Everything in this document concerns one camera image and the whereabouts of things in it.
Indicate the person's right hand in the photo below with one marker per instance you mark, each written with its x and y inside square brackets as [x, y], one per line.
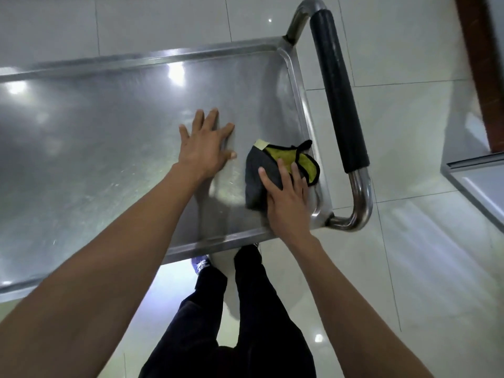
[289, 208]

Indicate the person's left hand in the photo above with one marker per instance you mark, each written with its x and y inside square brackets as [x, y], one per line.
[202, 149]

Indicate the grey and yellow cleaning cloth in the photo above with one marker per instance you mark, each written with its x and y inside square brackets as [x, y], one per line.
[256, 181]

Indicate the person's right forearm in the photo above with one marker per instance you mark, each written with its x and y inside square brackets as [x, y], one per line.
[354, 318]

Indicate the person's left forearm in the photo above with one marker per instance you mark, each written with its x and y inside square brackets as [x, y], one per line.
[98, 271]

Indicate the dark blue sneaker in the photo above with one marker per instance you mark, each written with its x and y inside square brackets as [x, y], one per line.
[201, 265]

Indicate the black trousers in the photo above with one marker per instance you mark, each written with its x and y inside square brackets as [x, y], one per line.
[260, 330]

